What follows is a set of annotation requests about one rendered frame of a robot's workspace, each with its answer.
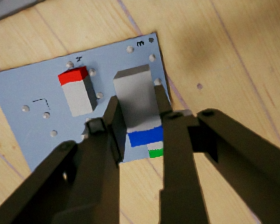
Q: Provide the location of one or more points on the grey block with yellow end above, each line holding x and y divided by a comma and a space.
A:
83, 133

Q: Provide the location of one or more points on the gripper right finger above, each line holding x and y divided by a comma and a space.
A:
249, 163

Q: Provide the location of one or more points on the white block with red end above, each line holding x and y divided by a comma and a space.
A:
78, 91

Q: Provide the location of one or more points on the grey block with green end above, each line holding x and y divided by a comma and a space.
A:
155, 149

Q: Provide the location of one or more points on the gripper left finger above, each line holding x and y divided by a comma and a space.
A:
92, 173

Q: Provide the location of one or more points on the grey metal bar with blue end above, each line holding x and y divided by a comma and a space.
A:
136, 94

